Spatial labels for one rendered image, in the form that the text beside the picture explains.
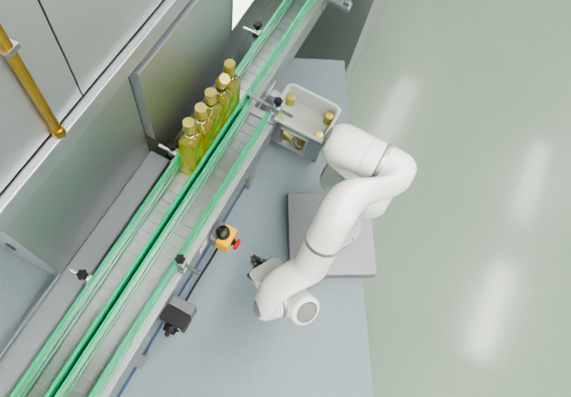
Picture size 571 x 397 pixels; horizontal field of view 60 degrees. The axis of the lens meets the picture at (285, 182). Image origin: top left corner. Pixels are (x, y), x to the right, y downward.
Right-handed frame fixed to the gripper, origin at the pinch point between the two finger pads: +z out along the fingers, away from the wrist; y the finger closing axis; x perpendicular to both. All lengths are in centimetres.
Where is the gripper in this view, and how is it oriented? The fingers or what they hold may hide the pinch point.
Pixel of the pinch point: (256, 261)
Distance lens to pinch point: 157.3
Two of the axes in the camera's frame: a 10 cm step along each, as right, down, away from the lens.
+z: -4.7, -2.8, 8.4
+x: -3.0, -8.4, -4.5
